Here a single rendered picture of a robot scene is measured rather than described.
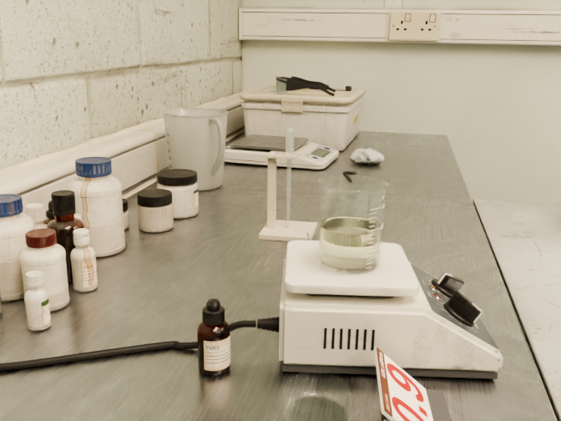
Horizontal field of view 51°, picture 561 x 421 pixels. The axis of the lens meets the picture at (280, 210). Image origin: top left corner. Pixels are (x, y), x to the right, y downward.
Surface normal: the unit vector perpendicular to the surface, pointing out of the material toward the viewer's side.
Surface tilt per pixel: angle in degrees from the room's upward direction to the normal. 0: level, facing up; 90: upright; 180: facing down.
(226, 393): 0
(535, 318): 0
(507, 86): 90
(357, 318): 90
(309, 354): 90
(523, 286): 0
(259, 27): 90
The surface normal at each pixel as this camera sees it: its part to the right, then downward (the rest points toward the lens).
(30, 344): 0.02, -0.96
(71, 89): 0.98, 0.07
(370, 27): -0.20, 0.27
